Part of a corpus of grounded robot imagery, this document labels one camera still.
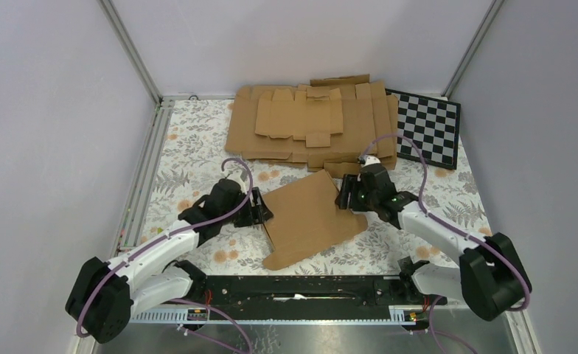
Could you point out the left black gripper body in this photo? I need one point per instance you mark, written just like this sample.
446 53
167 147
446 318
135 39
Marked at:
248 215

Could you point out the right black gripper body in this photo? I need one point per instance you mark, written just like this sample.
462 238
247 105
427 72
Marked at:
360 200

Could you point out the brown cardboard box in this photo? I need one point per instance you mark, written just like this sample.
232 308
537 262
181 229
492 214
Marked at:
306 220

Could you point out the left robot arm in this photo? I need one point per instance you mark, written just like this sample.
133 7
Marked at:
107 294

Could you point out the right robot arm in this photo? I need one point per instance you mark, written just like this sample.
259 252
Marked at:
488 276

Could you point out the stack of flat cardboard blanks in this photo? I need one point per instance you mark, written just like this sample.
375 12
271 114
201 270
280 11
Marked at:
326 124

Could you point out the floral table mat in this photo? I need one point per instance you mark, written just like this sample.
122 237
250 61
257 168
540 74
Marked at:
191 162

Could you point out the black white checkerboard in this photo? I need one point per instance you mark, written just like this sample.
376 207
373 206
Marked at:
430 128

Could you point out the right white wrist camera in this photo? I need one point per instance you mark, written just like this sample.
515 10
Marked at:
367 160

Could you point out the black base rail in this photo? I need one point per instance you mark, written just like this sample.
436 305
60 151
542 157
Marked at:
350 299

